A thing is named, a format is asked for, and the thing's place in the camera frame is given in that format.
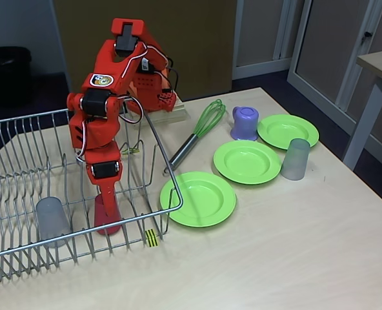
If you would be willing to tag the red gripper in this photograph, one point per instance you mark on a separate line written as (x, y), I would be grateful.
(104, 169)

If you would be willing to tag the red plastic cup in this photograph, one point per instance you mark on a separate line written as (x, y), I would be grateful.
(100, 223)

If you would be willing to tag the grey translucent plastic cup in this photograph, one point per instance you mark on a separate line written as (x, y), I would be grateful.
(50, 223)
(295, 159)

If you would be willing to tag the purple plastic mug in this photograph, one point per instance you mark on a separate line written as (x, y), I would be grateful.
(244, 124)

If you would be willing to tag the red robot arm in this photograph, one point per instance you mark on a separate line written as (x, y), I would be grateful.
(113, 68)

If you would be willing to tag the green yellow twist tie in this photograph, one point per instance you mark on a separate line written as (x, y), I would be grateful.
(131, 150)

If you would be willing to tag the yellow black striped tape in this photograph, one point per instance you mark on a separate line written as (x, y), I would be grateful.
(151, 239)

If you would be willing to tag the green plastic plate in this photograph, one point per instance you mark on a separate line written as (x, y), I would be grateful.
(247, 162)
(287, 131)
(204, 200)

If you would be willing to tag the wooden base block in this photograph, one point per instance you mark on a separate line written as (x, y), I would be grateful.
(175, 113)

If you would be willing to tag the orange plastic clamp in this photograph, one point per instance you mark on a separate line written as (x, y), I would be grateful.
(133, 87)

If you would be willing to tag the black trash bin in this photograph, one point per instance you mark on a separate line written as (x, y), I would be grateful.
(7, 74)

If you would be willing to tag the brown cork board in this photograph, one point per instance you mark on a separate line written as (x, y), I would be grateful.
(217, 48)

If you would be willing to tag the white framed cabinet with lock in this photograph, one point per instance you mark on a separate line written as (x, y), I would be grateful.
(333, 38)

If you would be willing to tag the beige desk with grey leg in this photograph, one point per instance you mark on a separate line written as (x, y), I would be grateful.
(381, 64)

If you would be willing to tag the black cabinet key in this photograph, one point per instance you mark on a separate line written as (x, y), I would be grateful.
(367, 34)

